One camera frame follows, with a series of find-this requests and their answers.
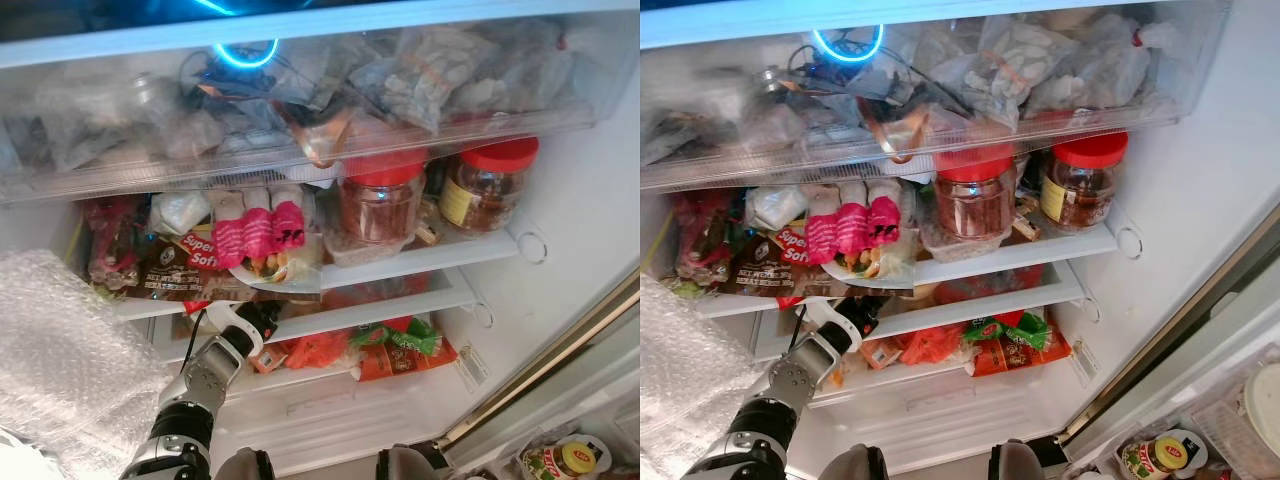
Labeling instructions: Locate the white fridge shelf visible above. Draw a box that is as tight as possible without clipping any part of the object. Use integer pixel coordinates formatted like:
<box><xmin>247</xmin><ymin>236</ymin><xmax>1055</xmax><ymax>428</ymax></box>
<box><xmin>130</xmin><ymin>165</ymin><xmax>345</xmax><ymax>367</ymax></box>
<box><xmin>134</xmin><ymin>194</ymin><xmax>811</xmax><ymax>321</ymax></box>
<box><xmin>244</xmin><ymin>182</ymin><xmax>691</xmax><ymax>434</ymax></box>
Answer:
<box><xmin>750</xmin><ymin>262</ymin><xmax>1086</xmax><ymax>361</ymax></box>
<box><xmin>700</xmin><ymin>222</ymin><xmax>1121</xmax><ymax>319</ymax></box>
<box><xmin>150</xmin><ymin>270</ymin><xmax>481</xmax><ymax>361</ymax></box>
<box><xmin>110</xmin><ymin>230</ymin><xmax>521</xmax><ymax>321</ymax></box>

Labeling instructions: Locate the clear fridge drawer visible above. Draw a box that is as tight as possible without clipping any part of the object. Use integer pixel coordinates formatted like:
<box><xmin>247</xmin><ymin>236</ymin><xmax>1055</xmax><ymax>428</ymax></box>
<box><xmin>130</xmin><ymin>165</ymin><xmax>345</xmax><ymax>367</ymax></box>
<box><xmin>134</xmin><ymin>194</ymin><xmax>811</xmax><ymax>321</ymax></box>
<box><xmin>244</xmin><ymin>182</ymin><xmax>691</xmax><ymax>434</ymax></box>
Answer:
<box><xmin>640</xmin><ymin>0</ymin><xmax>1231</xmax><ymax>191</ymax></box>
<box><xmin>0</xmin><ymin>10</ymin><xmax>641</xmax><ymax>201</ymax></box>

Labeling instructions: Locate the white plate with food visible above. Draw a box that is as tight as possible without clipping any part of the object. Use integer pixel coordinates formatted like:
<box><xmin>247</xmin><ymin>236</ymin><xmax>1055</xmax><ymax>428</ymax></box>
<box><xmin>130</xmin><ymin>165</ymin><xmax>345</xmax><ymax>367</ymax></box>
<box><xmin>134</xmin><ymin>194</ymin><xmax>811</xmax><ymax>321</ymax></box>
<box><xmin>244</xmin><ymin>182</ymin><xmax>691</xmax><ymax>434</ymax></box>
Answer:
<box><xmin>820</xmin><ymin>250</ymin><xmax>916</xmax><ymax>291</ymax></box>
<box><xmin>228</xmin><ymin>255</ymin><xmax>323</xmax><ymax>293</ymax></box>

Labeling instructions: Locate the orange food packet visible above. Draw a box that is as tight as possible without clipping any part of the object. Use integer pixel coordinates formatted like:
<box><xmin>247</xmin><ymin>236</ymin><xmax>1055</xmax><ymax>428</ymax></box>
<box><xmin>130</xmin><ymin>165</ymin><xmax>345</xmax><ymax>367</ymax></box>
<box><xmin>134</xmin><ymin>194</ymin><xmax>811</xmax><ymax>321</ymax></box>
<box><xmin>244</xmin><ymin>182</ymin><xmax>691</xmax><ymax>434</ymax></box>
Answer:
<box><xmin>285</xmin><ymin>330</ymin><xmax>351</xmax><ymax>371</ymax></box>
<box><xmin>895</xmin><ymin>325</ymin><xmax>966</xmax><ymax>366</ymax></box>

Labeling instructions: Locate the pink wrapped small bottle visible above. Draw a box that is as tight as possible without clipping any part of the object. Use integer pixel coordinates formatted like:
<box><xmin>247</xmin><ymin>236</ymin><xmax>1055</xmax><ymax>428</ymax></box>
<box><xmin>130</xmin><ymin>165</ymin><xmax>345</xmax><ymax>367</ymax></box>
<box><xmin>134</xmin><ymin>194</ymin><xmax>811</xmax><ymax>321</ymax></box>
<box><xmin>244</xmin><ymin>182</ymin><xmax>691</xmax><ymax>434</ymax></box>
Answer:
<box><xmin>272</xmin><ymin>183</ymin><xmax>307</xmax><ymax>251</ymax></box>
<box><xmin>212</xmin><ymin>195</ymin><xmax>246</xmax><ymax>269</ymax></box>
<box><xmin>836</xmin><ymin>183</ymin><xmax>871</xmax><ymax>256</ymax></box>
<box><xmin>866</xmin><ymin>178</ymin><xmax>903</xmax><ymax>246</ymax></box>
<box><xmin>243</xmin><ymin>188</ymin><xmax>276</xmax><ymax>261</ymax></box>
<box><xmin>805</xmin><ymin>190</ymin><xmax>839</xmax><ymax>266</ymax></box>

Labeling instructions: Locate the brown bread bag red label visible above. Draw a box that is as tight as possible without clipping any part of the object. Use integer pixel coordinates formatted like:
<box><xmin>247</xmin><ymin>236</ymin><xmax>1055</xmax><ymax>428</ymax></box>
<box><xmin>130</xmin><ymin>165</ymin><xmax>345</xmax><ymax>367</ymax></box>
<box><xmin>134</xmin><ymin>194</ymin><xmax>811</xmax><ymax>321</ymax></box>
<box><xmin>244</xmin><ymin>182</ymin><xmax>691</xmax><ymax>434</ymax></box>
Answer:
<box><xmin>100</xmin><ymin>228</ymin><xmax>271</xmax><ymax>301</ymax></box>
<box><xmin>735</xmin><ymin>225</ymin><xmax>861</xmax><ymax>298</ymax></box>

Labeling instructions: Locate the clear plastic food box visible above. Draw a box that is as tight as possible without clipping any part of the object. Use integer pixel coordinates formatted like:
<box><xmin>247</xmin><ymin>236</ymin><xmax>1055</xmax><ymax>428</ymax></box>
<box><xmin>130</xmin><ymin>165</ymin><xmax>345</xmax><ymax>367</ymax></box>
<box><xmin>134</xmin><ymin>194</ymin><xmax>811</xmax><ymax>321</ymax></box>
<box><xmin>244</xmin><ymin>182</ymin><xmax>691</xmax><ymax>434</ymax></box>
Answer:
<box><xmin>920</xmin><ymin>222</ymin><xmax>1016</xmax><ymax>263</ymax></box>
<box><xmin>325</xmin><ymin>225</ymin><xmax>421</xmax><ymax>269</ymax></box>

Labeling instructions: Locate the white crisper drawer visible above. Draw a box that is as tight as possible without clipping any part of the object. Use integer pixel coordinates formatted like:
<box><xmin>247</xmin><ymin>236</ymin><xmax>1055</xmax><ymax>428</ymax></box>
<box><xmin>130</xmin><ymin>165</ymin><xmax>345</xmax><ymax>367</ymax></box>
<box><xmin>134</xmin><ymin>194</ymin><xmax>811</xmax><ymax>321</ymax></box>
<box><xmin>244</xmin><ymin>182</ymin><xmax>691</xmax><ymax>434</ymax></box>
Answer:
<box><xmin>800</xmin><ymin>340</ymin><xmax>1101</xmax><ymax>476</ymax></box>
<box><xmin>210</xmin><ymin>345</ymin><xmax>491</xmax><ymax>476</ymax></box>

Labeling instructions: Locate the white plastic food bag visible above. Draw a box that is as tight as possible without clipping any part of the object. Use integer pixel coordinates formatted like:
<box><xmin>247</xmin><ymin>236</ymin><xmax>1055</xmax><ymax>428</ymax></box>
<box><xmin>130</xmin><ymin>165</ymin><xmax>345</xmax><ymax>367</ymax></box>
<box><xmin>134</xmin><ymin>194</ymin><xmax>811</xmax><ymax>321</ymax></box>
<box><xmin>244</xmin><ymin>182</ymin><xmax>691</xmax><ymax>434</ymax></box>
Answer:
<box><xmin>745</xmin><ymin>185</ymin><xmax>809</xmax><ymax>233</ymax></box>
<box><xmin>150</xmin><ymin>190</ymin><xmax>211</xmax><ymax>236</ymax></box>

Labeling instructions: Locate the green and orange packet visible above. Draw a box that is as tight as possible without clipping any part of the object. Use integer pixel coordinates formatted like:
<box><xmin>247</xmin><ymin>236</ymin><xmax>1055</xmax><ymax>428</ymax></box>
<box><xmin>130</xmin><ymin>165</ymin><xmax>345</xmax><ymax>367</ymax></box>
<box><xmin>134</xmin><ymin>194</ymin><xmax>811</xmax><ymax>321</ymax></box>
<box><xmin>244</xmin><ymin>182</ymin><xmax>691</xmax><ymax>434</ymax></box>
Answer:
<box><xmin>962</xmin><ymin>310</ymin><xmax>1073</xmax><ymax>379</ymax></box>
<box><xmin>350</xmin><ymin>318</ymin><xmax>459</xmax><ymax>381</ymax></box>

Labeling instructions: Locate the grey left robot leg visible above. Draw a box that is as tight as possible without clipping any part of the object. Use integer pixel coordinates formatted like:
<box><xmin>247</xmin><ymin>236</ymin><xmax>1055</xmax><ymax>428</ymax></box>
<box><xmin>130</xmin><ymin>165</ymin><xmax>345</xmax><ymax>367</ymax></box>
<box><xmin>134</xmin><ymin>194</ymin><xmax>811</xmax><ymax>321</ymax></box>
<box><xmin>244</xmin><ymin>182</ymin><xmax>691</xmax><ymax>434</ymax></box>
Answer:
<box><xmin>818</xmin><ymin>445</ymin><xmax>886</xmax><ymax>480</ymax></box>
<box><xmin>215</xmin><ymin>447</ymin><xmax>273</xmax><ymax>480</ymax></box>

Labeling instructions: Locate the grey robot leg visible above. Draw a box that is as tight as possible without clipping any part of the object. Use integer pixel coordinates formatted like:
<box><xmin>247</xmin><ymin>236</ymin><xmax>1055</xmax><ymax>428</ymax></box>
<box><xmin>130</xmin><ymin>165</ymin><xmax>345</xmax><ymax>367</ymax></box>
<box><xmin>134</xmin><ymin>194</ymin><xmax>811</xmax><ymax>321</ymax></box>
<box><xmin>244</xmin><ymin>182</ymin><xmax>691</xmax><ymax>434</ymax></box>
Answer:
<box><xmin>988</xmin><ymin>440</ymin><xmax>1066</xmax><ymax>480</ymax></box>
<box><xmin>215</xmin><ymin>447</ymin><xmax>273</xmax><ymax>480</ymax></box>
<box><xmin>818</xmin><ymin>445</ymin><xmax>886</xmax><ymax>480</ymax></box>
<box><xmin>375</xmin><ymin>445</ymin><xmax>451</xmax><ymax>480</ymax></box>

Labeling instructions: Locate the red lid clear jar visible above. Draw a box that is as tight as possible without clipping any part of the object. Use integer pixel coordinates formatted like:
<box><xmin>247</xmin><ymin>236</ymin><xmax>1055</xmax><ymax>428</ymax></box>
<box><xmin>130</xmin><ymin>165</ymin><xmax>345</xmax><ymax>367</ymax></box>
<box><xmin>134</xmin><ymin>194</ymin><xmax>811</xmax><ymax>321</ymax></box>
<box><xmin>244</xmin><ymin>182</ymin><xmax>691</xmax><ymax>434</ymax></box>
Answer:
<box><xmin>932</xmin><ymin>143</ymin><xmax>1021</xmax><ymax>241</ymax></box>
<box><xmin>338</xmin><ymin>150</ymin><xmax>429</xmax><ymax>246</ymax></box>

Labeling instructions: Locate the dark red food packet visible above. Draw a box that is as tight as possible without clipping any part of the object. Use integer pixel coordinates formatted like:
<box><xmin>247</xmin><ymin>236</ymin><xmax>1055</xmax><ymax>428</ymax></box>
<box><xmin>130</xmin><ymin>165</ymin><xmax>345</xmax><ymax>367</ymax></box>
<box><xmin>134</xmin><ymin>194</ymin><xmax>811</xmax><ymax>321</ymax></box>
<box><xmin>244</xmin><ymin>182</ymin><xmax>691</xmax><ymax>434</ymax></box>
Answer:
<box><xmin>672</xmin><ymin>192</ymin><xmax>746</xmax><ymax>286</ymax></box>
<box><xmin>85</xmin><ymin>195</ymin><xmax>151</xmax><ymax>291</ymax></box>

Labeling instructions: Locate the clear bubble wrap sheet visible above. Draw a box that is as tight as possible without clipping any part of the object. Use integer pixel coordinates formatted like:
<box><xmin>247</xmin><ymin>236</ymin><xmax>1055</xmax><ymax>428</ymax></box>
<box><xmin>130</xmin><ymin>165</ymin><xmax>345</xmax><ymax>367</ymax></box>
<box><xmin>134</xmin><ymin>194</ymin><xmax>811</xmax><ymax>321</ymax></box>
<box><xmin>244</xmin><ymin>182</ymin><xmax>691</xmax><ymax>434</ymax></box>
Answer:
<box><xmin>640</xmin><ymin>275</ymin><xmax>771</xmax><ymax>480</ymax></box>
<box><xmin>0</xmin><ymin>248</ymin><xmax>176</xmax><ymax>471</ymax></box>

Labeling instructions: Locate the grey right robot leg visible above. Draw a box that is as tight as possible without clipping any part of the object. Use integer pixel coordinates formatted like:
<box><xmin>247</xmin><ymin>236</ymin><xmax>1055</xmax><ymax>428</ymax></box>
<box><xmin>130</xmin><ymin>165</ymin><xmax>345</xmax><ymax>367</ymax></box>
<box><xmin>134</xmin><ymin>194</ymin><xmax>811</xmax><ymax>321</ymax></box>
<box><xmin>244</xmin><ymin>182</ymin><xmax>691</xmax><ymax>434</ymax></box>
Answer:
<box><xmin>375</xmin><ymin>445</ymin><xmax>451</xmax><ymax>480</ymax></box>
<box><xmin>988</xmin><ymin>440</ymin><xmax>1066</xmax><ymax>480</ymax></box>

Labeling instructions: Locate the red lid jar yellow label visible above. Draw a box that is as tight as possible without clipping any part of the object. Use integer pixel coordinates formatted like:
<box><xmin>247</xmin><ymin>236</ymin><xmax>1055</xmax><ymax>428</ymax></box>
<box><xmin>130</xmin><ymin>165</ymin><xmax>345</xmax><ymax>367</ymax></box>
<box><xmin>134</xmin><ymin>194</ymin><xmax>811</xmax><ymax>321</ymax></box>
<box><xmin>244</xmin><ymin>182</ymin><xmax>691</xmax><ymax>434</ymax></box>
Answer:
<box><xmin>440</xmin><ymin>137</ymin><xmax>541</xmax><ymax>236</ymax></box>
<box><xmin>1038</xmin><ymin>130</ymin><xmax>1129</xmax><ymax>233</ymax></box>

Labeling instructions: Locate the clear bag frozen food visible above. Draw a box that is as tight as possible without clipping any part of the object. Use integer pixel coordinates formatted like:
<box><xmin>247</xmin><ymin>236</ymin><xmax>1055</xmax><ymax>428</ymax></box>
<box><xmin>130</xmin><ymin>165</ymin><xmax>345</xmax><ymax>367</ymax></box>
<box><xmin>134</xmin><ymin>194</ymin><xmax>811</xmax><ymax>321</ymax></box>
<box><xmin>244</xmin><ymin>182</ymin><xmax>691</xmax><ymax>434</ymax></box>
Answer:
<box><xmin>960</xmin><ymin>18</ymin><xmax>1079</xmax><ymax>129</ymax></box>
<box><xmin>390</xmin><ymin>28</ymin><xmax>496</xmax><ymax>133</ymax></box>

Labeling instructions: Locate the clear food bag red tie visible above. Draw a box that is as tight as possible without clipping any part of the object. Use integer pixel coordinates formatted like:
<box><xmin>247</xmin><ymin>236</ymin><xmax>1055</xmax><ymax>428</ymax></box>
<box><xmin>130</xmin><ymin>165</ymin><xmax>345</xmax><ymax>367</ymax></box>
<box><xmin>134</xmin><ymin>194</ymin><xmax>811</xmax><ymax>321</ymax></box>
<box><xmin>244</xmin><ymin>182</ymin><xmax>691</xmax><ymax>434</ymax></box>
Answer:
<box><xmin>480</xmin><ymin>25</ymin><xmax>596</xmax><ymax>113</ymax></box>
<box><xmin>1060</xmin><ymin>15</ymin><xmax>1166</xmax><ymax>113</ymax></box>

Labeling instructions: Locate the white round lid container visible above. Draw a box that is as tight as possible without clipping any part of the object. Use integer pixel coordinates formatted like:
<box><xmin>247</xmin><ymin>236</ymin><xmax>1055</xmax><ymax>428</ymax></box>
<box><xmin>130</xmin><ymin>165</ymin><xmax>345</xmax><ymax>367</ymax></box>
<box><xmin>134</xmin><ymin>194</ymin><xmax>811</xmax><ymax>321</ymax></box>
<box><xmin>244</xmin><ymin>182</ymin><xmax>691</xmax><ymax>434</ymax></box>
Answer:
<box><xmin>1240</xmin><ymin>360</ymin><xmax>1280</xmax><ymax>456</ymax></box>

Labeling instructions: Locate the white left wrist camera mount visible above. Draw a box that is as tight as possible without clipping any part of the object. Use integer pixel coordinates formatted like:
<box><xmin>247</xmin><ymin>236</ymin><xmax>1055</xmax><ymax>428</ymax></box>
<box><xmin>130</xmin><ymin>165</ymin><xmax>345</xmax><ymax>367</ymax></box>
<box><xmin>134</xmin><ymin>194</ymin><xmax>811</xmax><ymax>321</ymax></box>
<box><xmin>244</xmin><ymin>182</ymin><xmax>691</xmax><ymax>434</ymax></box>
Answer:
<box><xmin>805</xmin><ymin>298</ymin><xmax>861</xmax><ymax>353</ymax></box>
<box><xmin>205</xmin><ymin>300</ymin><xmax>263</xmax><ymax>356</ymax></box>

